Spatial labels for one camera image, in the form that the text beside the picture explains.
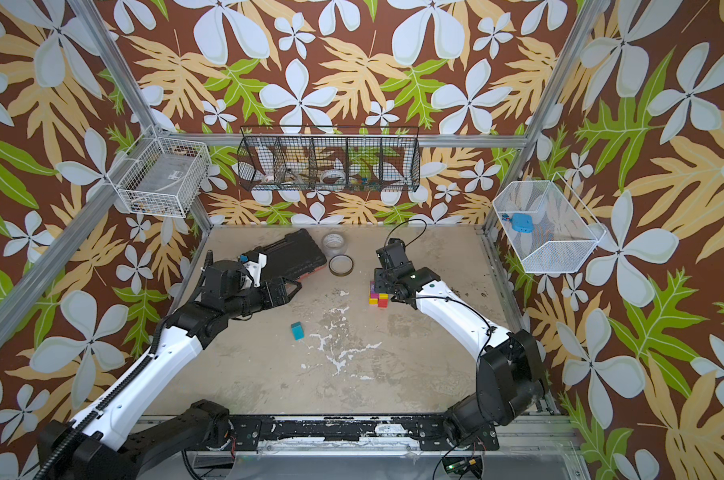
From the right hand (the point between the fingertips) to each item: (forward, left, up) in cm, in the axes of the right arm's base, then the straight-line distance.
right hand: (381, 276), depth 86 cm
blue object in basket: (+12, -41, +10) cm, 44 cm away
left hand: (-7, +25, +7) cm, 27 cm away
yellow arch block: (-1, +2, -13) cm, 13 cm away
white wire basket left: (+24, +64, +18) cm, 71 cm away
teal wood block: (-10, +26, -15) cm, 32 cm away
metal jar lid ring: (+17, +13, -16) cm, 27 cm away
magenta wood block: (+1, +2, -12) cm, 12 cm away
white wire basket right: (+9, -48, +10) cm, 49 cm away
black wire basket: (+37, +16, +16) cm, 43 cm away
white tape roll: (+34, +15, +11) cm, 38 cm away
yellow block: (-1, -1, -10) cm, 10 cm away
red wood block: (-1, -1, -13) cm, 13 cm away
